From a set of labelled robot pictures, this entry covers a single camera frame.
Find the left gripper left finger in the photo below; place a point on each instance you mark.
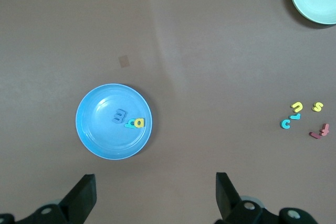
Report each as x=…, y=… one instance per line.
x=76, y=205

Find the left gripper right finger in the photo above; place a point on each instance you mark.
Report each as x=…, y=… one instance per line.
x=231, y=208

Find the teal foam letter b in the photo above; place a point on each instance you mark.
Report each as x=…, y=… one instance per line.
x=128, y=125

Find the blue foam letter m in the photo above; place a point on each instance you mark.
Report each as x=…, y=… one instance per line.
x=119, y=116

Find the yellow foam letter d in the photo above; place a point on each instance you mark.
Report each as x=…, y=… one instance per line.
x=139, y=123

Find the blue plate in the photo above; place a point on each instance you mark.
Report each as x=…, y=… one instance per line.
x=105, y=134

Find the teal foam letter c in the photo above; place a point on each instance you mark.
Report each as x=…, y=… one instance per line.
x=283, y=124

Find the dark red foam letter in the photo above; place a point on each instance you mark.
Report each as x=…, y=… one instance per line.
x=314, y=135

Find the teal foam letter l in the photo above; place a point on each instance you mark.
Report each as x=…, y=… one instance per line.
x=294, y=116

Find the red foam letter f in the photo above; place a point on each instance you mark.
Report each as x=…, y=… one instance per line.
x=325, y=129

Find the yellow foam letter u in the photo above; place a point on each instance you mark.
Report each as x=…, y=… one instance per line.
x=298, y=105

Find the yellow foam letter s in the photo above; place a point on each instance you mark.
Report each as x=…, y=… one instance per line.
x=317, y=106

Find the brown square tape patch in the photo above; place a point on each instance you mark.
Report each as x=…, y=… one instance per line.
x=124, y=61

